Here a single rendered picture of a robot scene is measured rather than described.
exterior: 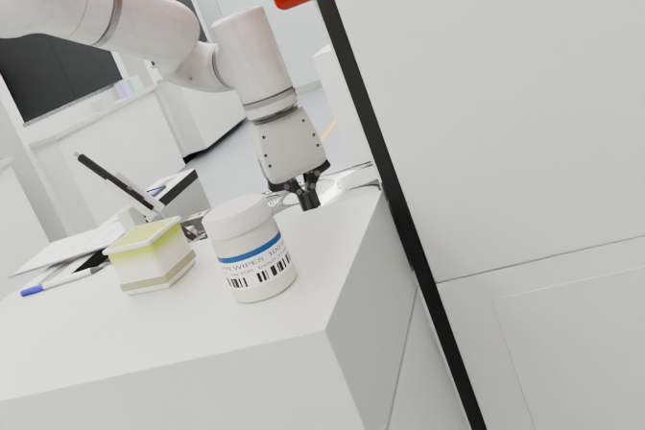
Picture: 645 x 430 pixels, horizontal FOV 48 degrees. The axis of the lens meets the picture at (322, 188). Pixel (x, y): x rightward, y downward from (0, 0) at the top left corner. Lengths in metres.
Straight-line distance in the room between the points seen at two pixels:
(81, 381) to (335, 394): 0.26
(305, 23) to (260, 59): 8.27
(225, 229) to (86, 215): 5.08
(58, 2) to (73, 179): 4.85
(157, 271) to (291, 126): 0.34
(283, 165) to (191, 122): 6.52
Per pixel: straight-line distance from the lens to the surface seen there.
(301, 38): 9.40
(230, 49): 1.10
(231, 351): 0.68
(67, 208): 5.86
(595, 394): 1.08
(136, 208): 1.03
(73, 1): 0.92
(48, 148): 5.76
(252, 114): 1.11
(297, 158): 1.13
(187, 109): 7.62
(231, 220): 0.72
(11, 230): 5.10
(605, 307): 1.01
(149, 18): 0.97
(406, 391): 0.84
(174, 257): 0.92
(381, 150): 0.93
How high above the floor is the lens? 1.24
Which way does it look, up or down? 15 degrees down
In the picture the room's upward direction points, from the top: 21 degrees counter-clockwise
